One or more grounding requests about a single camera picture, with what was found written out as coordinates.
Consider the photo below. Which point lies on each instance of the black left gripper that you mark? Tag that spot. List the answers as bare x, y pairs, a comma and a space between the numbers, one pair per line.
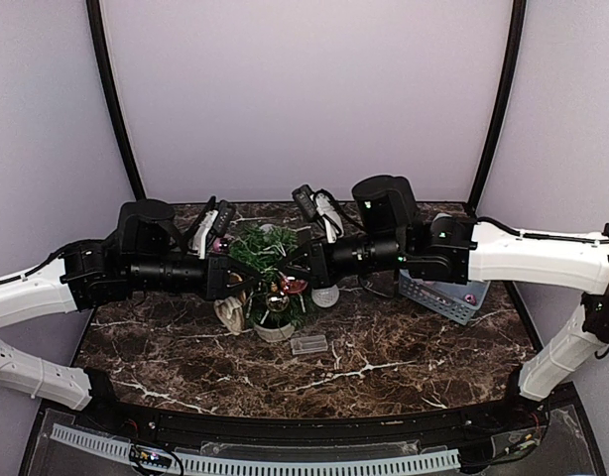
215, 285

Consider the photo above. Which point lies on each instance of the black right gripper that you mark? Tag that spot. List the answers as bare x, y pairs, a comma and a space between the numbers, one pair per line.
320, 273

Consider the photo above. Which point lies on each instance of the clear string light garland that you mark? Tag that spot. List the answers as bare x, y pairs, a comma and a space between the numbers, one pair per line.
279, 304

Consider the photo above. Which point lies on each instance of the gold disco ball ornament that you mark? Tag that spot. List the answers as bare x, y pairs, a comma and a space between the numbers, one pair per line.
276, 300

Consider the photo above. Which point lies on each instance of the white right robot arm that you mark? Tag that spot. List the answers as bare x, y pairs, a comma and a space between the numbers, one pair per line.
570, 271

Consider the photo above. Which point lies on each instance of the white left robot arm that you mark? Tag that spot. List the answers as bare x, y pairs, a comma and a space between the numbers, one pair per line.
37, 293

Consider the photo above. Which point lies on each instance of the small green christmas tree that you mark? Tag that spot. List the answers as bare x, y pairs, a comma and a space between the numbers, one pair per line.
262, 247

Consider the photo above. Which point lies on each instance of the white tree pot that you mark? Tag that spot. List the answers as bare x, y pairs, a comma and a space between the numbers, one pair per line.
275, 331

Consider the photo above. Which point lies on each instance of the blue plastic basket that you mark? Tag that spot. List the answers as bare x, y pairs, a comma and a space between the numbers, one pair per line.
444, 298

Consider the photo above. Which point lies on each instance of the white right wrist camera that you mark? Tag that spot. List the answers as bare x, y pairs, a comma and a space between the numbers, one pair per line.
316, 207

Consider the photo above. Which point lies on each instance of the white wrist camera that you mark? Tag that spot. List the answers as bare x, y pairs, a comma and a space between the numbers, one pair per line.
211, 223
316, 207

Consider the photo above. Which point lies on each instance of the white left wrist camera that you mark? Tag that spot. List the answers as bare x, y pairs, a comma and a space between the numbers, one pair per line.
211, 223

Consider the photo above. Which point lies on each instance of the white cable duct strip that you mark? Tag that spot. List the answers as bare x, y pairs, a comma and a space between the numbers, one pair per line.
161, 462

